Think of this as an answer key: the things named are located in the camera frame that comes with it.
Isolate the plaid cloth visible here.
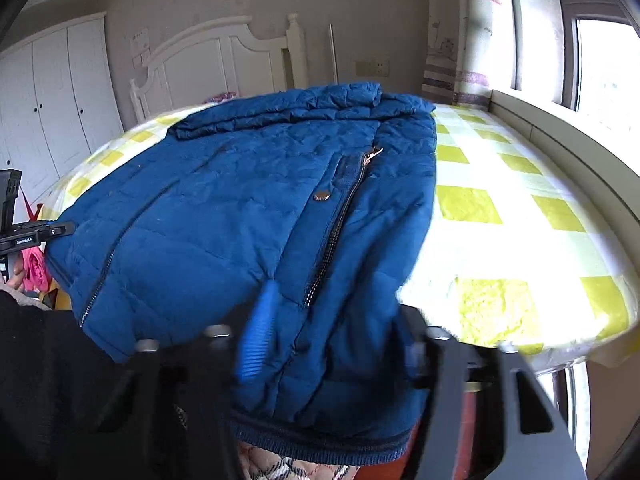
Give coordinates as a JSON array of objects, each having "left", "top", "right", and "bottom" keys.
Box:
[{"left": 236, "top": 442, "right": 352, "bottom": 480}]

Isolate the wall power outlet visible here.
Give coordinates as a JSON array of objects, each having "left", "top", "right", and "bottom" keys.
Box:
[{"left": 354, "top": 59, "right": 390, "bottom": 77}]

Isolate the window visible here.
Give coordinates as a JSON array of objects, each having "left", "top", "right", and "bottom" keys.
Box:
[{"left": 510, "top": 0, "right": 640, "bottom": 117}]

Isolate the cream window sill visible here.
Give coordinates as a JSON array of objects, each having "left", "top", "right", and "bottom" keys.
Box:
[{"left": 489, "top": 88, "right": 640, "bottom": 283}]

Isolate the person's left hand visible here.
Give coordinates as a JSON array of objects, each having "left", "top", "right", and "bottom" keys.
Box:
[{"left": 8, "top": 261, "right": 27, "bottom": 294}]

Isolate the yellow green checked blanket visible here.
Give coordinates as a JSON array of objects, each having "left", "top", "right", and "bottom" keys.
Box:
[{"left": 37, "top": 102, "right": 637, "bottom": 362}]

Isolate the printed cream curtain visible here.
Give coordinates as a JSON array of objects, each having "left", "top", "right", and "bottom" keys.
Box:
[{"left": 421, "top": 0, "right": 517, "bottom": 107}]

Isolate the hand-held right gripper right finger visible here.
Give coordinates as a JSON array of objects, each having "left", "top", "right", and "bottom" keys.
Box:
[{"left": 397, "top": 304, "right": 587, "bottom": 480}]

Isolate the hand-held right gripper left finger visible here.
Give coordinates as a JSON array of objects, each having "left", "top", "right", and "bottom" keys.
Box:
[{"left": 97, "top": 280, "right": 280, "bottom": 480}]

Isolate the white wardrobe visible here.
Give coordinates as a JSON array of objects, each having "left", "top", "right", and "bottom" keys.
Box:
[{"left": 0, "top": 12, "right": 125, "bottom": 212}]

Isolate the white bed headboard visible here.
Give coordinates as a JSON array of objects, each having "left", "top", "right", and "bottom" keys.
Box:
[{"left": 129, "top": 14, "right": 309, "bottom": 122}]

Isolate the person's black sweater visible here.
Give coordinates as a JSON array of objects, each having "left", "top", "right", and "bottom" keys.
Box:
[{"left": 0, "top": 289, "right": 156, "bottom": 480}]

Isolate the blue quilted jacket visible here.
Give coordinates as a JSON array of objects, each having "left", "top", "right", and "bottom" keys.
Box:
[{"left": 44, "top": 81, "right": 439, "bottom": 464}]

